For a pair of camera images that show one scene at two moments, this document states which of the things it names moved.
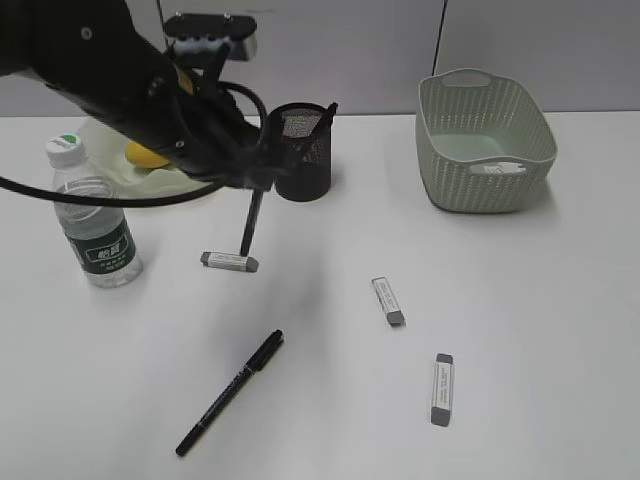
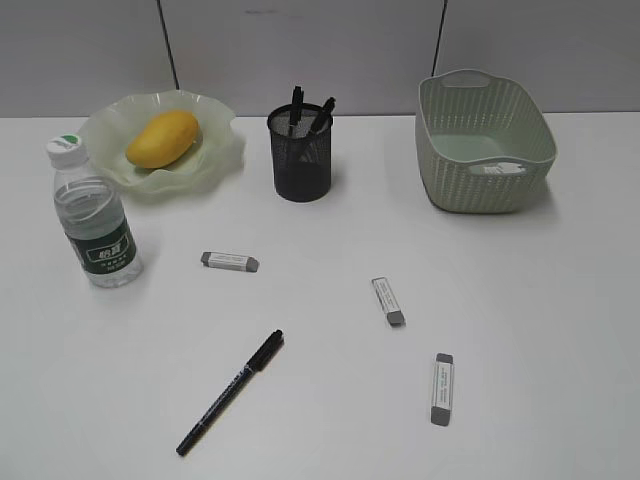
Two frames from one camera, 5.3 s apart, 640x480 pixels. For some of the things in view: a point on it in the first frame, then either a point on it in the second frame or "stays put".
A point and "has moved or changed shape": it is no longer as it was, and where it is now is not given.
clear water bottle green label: [99, 235] stays put
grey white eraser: [442, 389] stays put
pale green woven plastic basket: [484, 142] stays put
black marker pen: [321, 132] has moved or changed shape
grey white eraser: [394, 315] stays put
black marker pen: [251, 221] -> [296, 106]
